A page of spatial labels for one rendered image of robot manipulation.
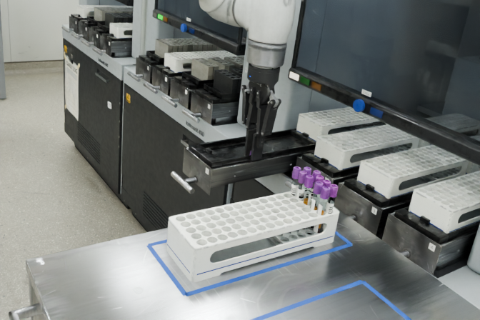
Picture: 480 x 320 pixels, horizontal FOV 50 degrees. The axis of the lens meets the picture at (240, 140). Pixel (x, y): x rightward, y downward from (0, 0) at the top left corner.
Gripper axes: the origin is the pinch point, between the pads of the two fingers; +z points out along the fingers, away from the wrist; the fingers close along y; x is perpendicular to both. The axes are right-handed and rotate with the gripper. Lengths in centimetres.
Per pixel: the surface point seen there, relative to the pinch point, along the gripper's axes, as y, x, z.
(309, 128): 3.9, -21.8, -0.1
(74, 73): 174, -11, 32
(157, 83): 77, -11, 8
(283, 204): -32.5, 17.2, -3.9
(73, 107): 177, -12, 52
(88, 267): -27, 51, 2
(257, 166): -2.2, -0.2, 5.2
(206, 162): 1.5, 12.7, 3.5
